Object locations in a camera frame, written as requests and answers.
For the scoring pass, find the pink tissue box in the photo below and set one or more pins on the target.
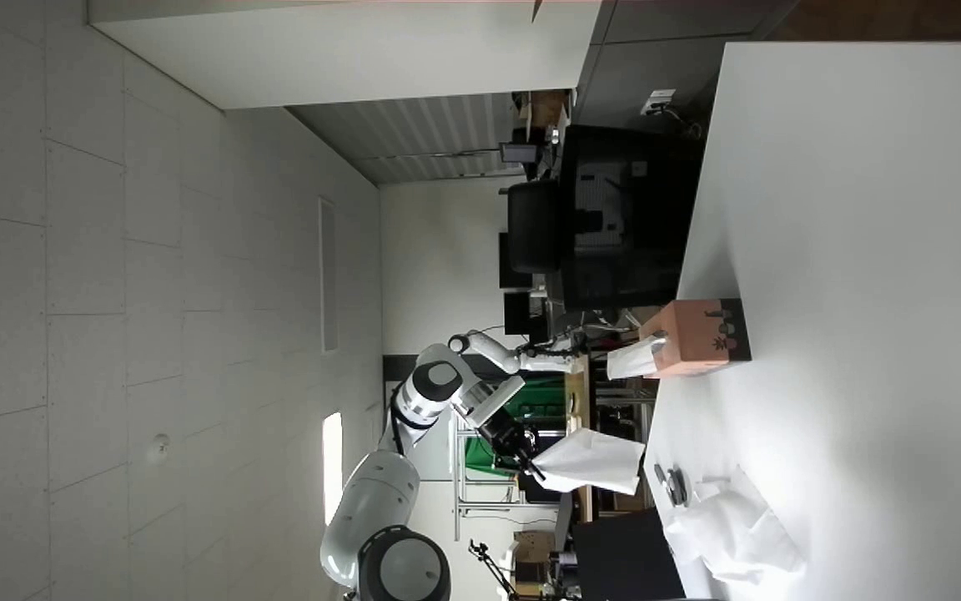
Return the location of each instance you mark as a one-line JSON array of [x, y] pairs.
[[695, 336]]

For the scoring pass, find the black office chair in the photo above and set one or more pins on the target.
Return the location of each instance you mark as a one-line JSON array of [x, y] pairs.
[[603, 217]]

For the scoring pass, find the crumpled white tissue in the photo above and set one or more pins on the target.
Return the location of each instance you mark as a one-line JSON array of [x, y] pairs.
[[742, 538]]

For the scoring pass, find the small black table object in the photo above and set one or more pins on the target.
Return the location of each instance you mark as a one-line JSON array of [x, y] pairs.
[[671, 482]]

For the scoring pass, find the black camera tripod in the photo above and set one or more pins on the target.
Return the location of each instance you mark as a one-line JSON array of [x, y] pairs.
[[493, 569]]

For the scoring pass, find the white partition ledge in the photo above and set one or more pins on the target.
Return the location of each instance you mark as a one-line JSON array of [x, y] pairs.
[[370, 51]]

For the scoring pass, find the brown cardboard box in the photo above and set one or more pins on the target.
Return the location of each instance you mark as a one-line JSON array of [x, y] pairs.
[[534, 562]]

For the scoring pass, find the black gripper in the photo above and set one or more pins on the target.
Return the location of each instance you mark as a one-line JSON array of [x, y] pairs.
[[506, 434]]

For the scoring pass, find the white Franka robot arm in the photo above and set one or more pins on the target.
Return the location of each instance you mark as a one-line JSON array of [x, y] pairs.
[[432, 396]]

